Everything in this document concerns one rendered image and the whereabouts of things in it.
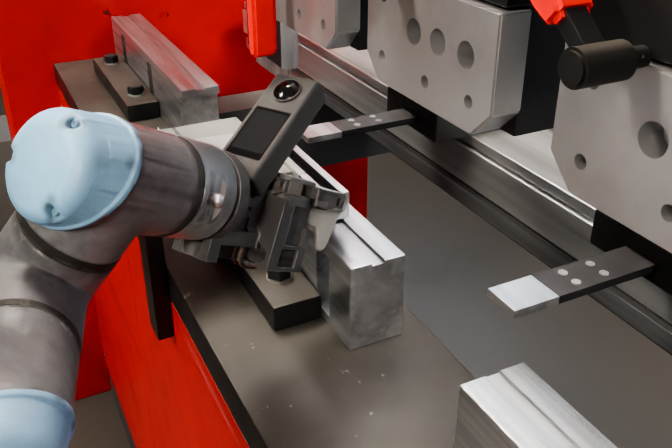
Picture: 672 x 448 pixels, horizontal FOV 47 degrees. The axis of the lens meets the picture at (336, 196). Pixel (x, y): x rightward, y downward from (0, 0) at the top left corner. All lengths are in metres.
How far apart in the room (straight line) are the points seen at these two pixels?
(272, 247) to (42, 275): 0.20
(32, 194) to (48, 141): 0.03
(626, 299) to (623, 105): 0.47
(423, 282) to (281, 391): 1.76
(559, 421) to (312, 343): 0.29
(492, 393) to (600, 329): 1.79
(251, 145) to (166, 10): 1.12
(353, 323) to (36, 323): 0.36
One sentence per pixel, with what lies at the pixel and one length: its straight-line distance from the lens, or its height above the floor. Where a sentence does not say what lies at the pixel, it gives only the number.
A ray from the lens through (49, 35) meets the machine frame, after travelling 1.69.
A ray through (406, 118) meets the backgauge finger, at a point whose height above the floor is 1.00.
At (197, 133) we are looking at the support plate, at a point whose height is 1.00.
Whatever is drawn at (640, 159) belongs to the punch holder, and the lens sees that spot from 0.37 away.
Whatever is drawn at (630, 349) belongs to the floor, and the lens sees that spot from 2.32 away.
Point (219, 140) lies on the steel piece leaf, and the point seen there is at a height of 1.00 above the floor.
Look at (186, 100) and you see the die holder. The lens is 1.20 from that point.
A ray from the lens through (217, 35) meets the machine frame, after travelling 1.77.
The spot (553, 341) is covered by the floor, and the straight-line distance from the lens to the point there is 2.28.
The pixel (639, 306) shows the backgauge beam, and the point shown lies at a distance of 0.82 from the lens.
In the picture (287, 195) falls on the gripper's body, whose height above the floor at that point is 1.06.
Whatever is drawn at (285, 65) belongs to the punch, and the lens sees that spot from 0.83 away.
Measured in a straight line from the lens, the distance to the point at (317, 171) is 0.83.
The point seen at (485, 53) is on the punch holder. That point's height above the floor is 1.23.
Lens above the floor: 1.35
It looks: 27 degrees down
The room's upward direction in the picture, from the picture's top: straight up
